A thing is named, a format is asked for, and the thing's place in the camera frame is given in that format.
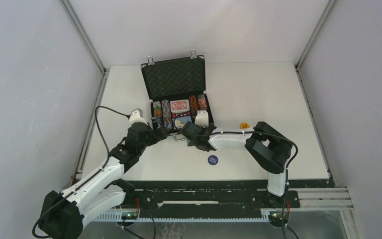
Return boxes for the blue grey chip stack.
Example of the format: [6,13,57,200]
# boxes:
[161,100,173,129]

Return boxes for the red dice in case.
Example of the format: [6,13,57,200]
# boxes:
[171,112,192,118]

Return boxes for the red green chip stack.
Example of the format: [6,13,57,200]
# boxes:
[197,94,208,111]

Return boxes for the black aluminium poker case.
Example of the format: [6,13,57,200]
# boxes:
[140,50,214,140]

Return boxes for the blue small blind button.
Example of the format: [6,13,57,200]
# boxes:
[207,155,219,166]

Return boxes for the white cable duct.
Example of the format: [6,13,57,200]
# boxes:
[92,211,271,223]

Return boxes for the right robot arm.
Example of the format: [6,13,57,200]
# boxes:
[180,121,299,207]

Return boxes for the blue white card box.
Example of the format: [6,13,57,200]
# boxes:
[173,116,192,129]

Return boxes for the red playing card deck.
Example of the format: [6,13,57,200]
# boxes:
[170,99,190,113]

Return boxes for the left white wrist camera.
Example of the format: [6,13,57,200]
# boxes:
[128,108,147,124]

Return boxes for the left black camera cable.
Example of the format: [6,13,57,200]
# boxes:
[32,105,131,239]

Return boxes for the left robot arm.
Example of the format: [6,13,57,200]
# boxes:
[32,121,168,239]

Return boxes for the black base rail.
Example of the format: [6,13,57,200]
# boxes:
[121,180,301,218]

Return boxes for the brown orange chip stack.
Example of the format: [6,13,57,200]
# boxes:
[189,95,199,116]

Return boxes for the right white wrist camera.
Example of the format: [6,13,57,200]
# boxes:
[194,110,209,128]

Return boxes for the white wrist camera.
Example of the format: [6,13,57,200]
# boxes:
[194,110,209,128]
[128,108,147,124]

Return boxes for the orange big blind button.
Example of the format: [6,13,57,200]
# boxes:
[239,122,250,129]

